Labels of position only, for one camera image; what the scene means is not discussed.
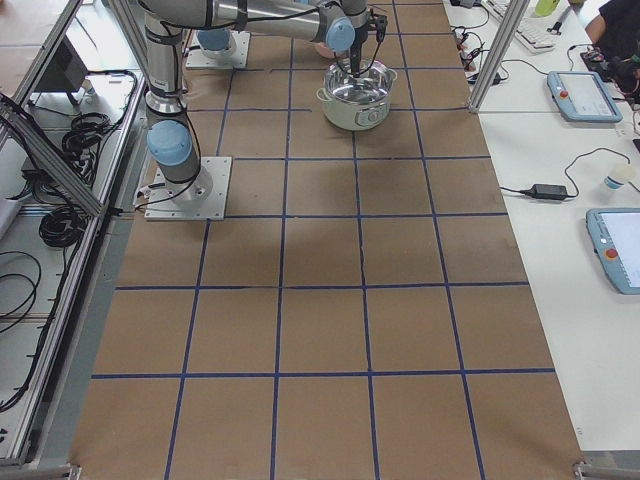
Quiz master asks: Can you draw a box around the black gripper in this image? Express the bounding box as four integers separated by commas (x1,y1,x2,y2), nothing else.
349,29,369,75

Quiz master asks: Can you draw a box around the glass pot lid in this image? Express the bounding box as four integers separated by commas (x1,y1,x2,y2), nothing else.
324,60,397,105

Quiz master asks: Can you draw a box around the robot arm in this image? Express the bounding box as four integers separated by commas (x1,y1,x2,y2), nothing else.
196,29,236,55
139,1,387,200

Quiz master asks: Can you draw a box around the pale green cooking pot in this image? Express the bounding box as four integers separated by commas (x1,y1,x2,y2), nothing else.
316,59,397,131

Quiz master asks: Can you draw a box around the pink bowl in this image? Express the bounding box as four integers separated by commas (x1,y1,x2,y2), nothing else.
314,43,334,59

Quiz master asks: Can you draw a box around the white keyboard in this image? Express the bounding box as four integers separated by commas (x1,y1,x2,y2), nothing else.
482,0,557,54

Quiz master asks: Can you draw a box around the blue teach pendant far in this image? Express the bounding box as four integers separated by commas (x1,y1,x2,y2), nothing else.
546,71,622,123

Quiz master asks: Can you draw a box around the blue teach pendant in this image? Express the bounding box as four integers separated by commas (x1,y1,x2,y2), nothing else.
585,208,639,295
546,71,622,123

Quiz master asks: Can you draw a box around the black power brick on table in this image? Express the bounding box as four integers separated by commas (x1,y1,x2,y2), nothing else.
520,184,569,201

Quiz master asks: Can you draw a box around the paper cup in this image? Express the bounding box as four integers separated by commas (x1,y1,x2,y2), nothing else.
603,164,635,190

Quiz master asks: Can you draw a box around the blue teach pendant near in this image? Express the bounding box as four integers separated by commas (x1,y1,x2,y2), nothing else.
585,208,639,295

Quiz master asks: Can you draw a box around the aluminium frame post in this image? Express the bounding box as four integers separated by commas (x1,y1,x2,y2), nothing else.
468,0,529,113

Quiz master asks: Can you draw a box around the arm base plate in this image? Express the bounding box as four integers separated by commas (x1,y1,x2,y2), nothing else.
186,30,251,70
144,157,232,221

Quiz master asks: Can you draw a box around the aluminium side frame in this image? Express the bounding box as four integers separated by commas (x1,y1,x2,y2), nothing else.
1,1,147,478

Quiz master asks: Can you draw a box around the coiled black cable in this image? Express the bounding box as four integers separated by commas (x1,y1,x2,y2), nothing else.
60,112,109,164

